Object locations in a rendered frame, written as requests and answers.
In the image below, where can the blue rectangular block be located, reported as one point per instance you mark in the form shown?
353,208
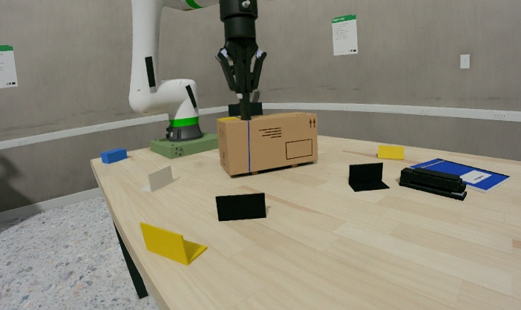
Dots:
115,155

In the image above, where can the blue notebook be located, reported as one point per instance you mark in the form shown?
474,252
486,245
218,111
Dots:
476,178

